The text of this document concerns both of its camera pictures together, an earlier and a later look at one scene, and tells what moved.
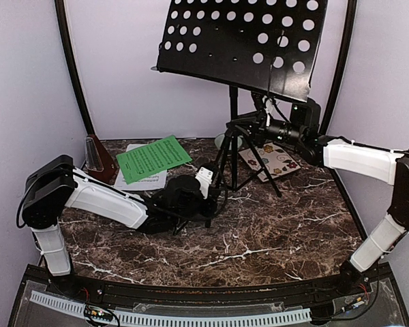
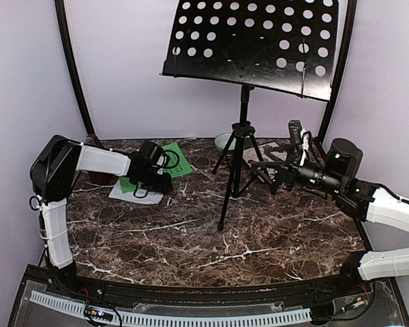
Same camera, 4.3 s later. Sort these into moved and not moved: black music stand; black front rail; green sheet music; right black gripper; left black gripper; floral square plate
Moved: green sheet music; left black gripper; black music stand; right black gripper
Not moved: floral square plate; black front rail
